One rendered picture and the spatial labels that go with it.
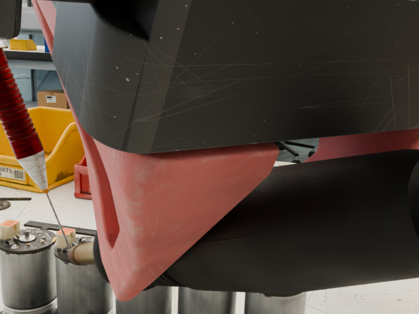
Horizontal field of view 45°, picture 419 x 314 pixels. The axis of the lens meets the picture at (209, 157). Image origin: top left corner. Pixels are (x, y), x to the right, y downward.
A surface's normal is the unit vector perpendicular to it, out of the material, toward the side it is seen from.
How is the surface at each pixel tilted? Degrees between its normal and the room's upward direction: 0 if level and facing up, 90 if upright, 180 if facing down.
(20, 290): 90
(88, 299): 90
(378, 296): 0
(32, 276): 90
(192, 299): 90
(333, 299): 0
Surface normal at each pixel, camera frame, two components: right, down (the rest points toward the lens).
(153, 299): 0.39, 0.24
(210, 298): 0.14, 0.25
